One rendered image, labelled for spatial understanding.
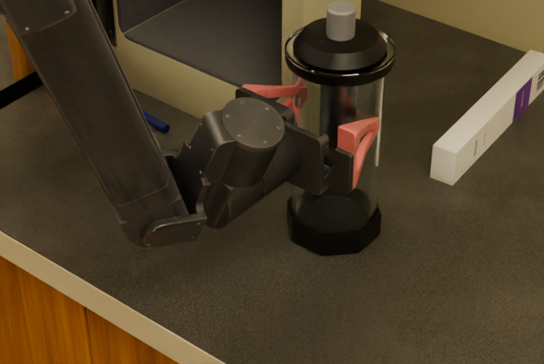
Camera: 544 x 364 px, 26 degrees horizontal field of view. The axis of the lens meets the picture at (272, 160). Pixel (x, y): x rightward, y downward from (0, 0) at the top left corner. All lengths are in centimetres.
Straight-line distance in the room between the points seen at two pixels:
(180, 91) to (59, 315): 31
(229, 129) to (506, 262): 39
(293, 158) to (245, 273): 17
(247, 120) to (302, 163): 13
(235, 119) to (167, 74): 47
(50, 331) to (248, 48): 41
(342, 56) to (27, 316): 54
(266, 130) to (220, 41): 47
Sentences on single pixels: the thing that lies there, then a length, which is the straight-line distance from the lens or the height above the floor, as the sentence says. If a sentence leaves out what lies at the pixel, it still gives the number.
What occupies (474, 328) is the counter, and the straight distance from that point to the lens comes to 118.
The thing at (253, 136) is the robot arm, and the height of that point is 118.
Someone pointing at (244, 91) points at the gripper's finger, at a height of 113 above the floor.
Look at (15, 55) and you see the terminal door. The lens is 141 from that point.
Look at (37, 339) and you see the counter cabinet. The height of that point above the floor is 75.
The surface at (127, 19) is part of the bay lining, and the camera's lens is 150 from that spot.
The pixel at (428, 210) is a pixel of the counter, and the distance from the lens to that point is 132.
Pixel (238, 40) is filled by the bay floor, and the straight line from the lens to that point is 147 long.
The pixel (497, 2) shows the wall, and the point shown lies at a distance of 166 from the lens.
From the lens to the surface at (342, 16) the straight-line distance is 113.
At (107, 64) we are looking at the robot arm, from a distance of 85.
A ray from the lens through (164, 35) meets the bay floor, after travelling 149.
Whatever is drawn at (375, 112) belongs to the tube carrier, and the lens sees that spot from 117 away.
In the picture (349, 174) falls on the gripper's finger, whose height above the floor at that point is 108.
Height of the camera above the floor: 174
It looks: 35 degrees down
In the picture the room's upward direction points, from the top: straight up
